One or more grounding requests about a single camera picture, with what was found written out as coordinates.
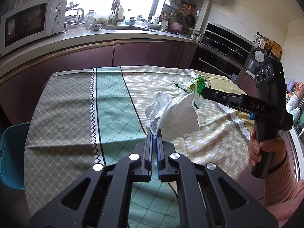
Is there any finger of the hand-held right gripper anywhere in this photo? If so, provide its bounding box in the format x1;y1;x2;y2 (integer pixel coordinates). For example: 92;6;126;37
201;87;243;111

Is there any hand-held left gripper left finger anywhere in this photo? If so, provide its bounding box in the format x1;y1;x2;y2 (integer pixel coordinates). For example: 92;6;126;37
28;132;155;228

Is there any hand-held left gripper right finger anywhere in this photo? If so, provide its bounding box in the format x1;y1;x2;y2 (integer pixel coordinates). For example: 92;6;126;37
156;130;279;228

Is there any green printed clear wrapper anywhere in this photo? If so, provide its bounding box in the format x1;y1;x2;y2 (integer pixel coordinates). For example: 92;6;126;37
173;76;212;111

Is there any white embossed napkin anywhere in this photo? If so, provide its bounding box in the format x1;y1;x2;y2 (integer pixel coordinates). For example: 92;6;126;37
160;92;200;141

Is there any teal plastic bin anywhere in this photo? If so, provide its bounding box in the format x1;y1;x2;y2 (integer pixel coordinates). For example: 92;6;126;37
0;122;32;191

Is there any person's right hand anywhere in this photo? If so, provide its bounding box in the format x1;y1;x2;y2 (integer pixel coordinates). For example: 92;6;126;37
248;128;287;172

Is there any black built-in stove unit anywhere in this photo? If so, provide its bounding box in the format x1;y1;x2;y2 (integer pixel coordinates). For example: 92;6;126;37
189;43;248;84

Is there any grey rice cooker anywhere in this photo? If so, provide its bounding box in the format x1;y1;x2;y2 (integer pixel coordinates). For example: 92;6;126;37
247;47;269;71

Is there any wooden cutting board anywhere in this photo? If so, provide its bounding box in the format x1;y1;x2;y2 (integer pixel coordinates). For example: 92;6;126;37
272;40;283;59

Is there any black range hood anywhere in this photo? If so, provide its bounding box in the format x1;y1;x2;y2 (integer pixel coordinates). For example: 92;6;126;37
204;22;253;66

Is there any steel pot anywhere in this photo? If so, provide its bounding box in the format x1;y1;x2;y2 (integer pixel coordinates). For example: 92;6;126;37
190;30;204;40

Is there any pink pot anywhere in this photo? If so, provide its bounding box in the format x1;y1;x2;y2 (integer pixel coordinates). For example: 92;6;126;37
169;21;184;31

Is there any patterned tablecloth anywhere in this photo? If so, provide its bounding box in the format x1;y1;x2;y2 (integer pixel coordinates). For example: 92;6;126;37
24;65;256;228

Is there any purple kitchen base cabinet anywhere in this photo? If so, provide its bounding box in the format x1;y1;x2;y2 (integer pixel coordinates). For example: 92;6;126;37
0;26;198;125

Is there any clear plastic container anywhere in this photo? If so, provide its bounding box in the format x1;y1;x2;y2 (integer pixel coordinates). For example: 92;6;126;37
65;22;86;31

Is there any glass electric kettle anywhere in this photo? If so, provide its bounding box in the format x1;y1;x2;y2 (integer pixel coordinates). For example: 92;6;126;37
65;7;85;25

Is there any white microwave oven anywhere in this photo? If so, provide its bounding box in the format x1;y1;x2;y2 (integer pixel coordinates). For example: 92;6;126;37
0;0;70;57

